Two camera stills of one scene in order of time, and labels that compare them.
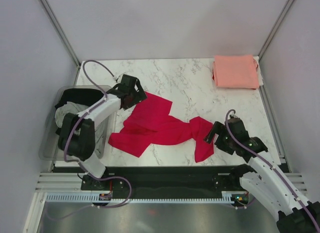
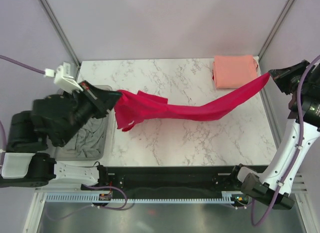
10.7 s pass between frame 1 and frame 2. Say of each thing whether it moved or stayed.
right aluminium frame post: stayed
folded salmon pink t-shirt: stayed
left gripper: moved
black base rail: stayed
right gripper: moved
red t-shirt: moved
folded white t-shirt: stayed
